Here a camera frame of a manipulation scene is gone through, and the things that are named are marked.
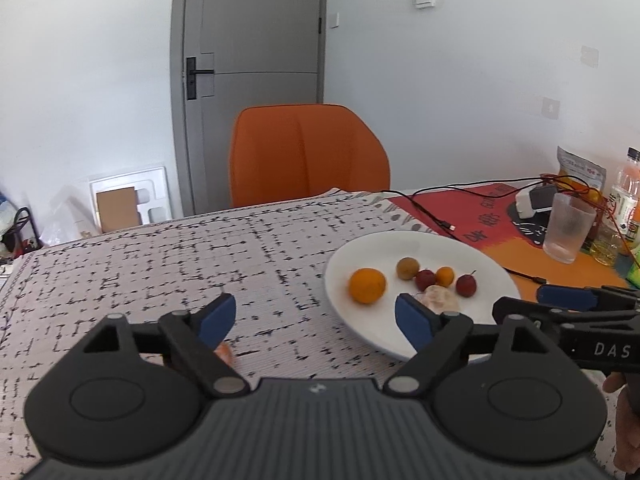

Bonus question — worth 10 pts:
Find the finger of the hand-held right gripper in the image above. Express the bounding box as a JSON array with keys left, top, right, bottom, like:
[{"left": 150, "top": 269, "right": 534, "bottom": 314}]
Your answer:
[
  {"left": 492, "top": 296, "right": 568, "bottom": 333},
  {"left": 536, "top": 284, "right": 640, "bottom": 314}
]

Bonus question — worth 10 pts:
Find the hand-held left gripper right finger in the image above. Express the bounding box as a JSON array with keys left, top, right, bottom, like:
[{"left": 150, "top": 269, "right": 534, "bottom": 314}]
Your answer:
[{"left": 382, "top": 294, "right": 557, "bottom": 401}]

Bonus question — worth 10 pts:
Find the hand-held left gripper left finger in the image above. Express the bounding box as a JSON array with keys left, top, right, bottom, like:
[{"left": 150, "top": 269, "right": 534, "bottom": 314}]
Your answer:
[{"left": 77, "top": 292, "right": 252, "bottom": 402}]

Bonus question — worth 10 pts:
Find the pale peeled pomelo segment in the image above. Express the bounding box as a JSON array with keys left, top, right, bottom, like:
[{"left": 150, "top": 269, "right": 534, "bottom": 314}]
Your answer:
[{"left": 416, "top": 285, "right": 461, "bottom": 314}]

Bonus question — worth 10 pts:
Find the large orange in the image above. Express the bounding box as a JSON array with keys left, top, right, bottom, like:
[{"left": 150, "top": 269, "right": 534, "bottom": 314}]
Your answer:
[{"left": 348, "top": 267, "right": 388, "bottom": 305}]

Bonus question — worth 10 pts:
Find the white plate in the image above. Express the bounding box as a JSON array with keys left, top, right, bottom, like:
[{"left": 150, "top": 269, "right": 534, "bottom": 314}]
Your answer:
[{"left": 324, "top": 231, "right": 522, "bottom": 363}]

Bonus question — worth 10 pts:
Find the person's right hand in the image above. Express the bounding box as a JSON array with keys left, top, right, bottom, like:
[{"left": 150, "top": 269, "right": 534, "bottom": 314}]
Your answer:
[{"left": 602, "top": 373, "right": 640, "bottom": 474}]

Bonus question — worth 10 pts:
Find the yellow liquid glass jar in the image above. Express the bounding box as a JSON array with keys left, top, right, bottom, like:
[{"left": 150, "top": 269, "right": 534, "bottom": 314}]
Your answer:
[{"left": 592, "top": 224, "right": 627, "bottom": 267}]

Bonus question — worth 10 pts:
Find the clear plastic cup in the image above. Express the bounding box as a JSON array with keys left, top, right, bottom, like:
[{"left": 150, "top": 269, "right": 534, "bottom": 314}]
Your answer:
[{"left": 543, "top": 192, "right": 597, "bottom": 265}]

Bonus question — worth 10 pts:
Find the white black power adapter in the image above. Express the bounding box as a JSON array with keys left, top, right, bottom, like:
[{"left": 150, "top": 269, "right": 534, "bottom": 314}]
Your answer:
[{"left": 515, "top": 183, "right": 562, "bottom": 221}]

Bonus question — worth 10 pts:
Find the red orange printed mat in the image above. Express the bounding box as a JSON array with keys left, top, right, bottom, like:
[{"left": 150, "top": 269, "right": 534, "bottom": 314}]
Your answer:
[{"left": 387, "top": 182, "right": 640, "bottom": 302}]

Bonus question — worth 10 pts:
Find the orange juice bottle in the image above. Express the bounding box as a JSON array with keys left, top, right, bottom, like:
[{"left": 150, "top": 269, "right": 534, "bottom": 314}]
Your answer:
[{"left": 606, "top": 147, "right": 640, "bottom": 242}]

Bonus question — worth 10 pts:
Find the silver snack bag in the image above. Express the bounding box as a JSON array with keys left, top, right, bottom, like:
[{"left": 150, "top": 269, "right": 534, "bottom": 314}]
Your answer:
[{"left": 556, "top": 146, "right": 607, "bottom": 202}]

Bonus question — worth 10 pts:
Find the white foam packaging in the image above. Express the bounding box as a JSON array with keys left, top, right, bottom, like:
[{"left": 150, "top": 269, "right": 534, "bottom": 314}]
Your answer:
[{"left": 89, "top": 166, "right": 172, "bottom": 234}]

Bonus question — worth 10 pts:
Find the cardboard box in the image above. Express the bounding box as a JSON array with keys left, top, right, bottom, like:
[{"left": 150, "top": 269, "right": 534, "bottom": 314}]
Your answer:
[{"left": 96, "top": 186, "right": 139, "bottom": 233}]

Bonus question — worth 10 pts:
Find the clear plastic bag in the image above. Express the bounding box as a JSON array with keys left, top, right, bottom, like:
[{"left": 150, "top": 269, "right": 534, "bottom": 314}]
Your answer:
[{"left": 37, "top": 184, "right": 101, "bottom": 247}]

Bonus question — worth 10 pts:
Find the orange chair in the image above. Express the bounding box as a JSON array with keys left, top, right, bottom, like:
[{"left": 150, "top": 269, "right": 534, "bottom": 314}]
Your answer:
[{"left": 229, "top": 104, "right": 392, "bottom": 209}]

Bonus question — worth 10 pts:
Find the black metal rack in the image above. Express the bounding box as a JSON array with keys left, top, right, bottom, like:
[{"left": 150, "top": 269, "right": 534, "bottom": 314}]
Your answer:
[{"left": 0, "top": 205, "right": 44, "bottom": 262}]

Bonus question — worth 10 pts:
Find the blue white bag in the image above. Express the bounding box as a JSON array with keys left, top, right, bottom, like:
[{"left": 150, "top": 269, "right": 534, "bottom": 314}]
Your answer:
[{"left": 0, "top": 195, "right": 16, "bottom": 242}]

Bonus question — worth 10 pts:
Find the grey door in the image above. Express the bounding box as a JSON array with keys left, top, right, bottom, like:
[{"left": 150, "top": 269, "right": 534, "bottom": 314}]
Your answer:
[{"left": 170, "top": 0, "right": 329, "bottom": 217}]

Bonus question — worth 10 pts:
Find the black cable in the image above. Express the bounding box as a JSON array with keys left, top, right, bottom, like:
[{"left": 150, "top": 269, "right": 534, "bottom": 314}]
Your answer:
[
  {"left": 410, "top": 176, "right": 546, "bottom": 233},
  {"left": 381, "top": 189, "right": 549, "bottom": 286}
]

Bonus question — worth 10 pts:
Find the thin red wire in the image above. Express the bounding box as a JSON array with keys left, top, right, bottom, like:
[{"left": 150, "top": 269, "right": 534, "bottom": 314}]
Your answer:
[{"left": 539, "top": 173, "right": 640, "bottom": 267}]

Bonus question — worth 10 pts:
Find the black door handle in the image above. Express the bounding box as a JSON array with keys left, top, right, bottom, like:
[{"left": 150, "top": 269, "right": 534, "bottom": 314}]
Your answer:
[{"left": 185, "top": 56, "right": 216, "bottom": 101}]

